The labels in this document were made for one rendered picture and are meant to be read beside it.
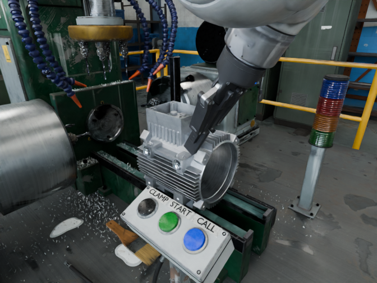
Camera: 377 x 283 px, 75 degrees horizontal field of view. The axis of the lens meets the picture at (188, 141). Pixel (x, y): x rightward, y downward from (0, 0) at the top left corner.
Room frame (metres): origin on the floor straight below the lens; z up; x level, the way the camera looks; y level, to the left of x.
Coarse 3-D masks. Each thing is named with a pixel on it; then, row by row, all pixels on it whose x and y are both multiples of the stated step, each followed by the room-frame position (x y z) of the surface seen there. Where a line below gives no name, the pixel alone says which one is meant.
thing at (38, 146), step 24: (0, 120) 0.49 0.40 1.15; (24, 120) 0.51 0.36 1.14; (48, 120) 0.54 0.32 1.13; (0, 144) 0.45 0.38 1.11; (24, 144) 0.47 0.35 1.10; (48, 144) 0.50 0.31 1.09; (72, 144) 0.54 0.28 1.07; (0, 168) 0.42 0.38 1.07; (24, 168) 0.45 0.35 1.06; (48, 168) 0.48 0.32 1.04; (72, 168) 0.52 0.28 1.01; (0, 192) 0.41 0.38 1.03; (24, 192) 0.44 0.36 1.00; (48, 192) 0.49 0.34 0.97
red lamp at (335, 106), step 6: (318, 102) 0.64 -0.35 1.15; (324, 102) 0.62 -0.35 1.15; (330, 102) 0.61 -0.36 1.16; (336, 102) 0.61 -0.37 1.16; (342, 102) 0.61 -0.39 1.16; (318, 108) 0.63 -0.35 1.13; (324, 108) 0.62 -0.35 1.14; (330, 108) 0.61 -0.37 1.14; (336, 108) 0.61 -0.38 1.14; (324, 114) 0.61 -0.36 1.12; (330, 114) 0.61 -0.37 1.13; (336, 114) 0.61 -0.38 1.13
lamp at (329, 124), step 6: (318, 114) 0.63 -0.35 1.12; (318, 120) 0.62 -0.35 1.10; (324, 120) 0.61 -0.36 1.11; (330, 120) 0.61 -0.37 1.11; (336, 120) 0.61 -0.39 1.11; (312, 126) 0.64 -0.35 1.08; (318, 126) 0.62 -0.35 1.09; (324, 126) 0.61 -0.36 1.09; (330, 126) 0.61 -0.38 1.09; (336, 126) 0.61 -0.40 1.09; (330, 132) 0.61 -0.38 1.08
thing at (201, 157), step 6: (144, 132) 0.58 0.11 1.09; (150, 132) 0.58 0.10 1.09; (144, 138) 0.56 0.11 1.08; (150, 138) 0.57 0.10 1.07; (234, 138) 0.54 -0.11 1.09; (198, 150) 0.47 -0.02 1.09; (198, 156) 0.46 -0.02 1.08; (204, 156) 0.45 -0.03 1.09; (198, 162) 0.45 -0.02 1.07; (204, 162) 0.45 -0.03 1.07; (234, 180) 0.56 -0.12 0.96; (198, 204) 0.45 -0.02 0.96; (204, 204) 0.46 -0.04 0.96; (204, 210) 0.46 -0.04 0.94
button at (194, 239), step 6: (186, 234) 0.25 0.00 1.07; (192, 234) 0.25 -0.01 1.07; (198, 234) 0.25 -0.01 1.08; (186, 240) 0.24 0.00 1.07; (192, 240) 0.24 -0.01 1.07; (198, 240) 0.24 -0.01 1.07; (204, 240) 0.24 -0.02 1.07; (186, 246) 0.24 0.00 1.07; (192, 246) 0.24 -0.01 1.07; (198, 246) 0.23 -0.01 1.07
